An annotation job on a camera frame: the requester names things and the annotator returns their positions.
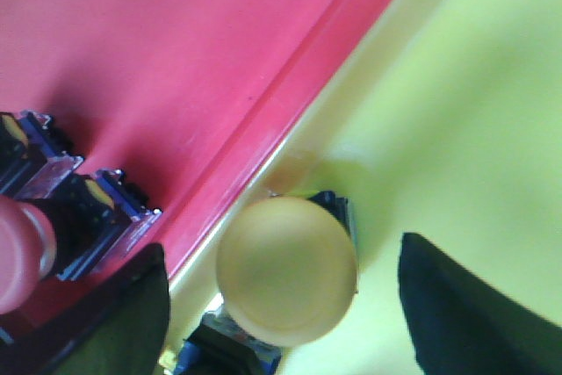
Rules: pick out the red push button bottom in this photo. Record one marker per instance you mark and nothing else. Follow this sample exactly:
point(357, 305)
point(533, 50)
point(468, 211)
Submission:
point(36, 155)

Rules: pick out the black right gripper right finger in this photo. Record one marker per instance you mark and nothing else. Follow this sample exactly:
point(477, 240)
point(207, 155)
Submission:
point(459, 324)

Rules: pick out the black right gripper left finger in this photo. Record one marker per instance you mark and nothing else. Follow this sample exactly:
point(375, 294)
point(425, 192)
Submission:
point(118, 328)

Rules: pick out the red plastic tray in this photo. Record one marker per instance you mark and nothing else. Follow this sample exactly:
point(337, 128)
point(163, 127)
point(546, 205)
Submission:
point(191, 98)

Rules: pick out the yellow plastic tray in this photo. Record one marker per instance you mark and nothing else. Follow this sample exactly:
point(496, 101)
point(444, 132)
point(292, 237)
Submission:
point(445, 121)

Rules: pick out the red push button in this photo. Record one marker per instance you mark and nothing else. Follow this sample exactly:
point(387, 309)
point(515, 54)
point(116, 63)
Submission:
point(36, 155)
point(66, 230)

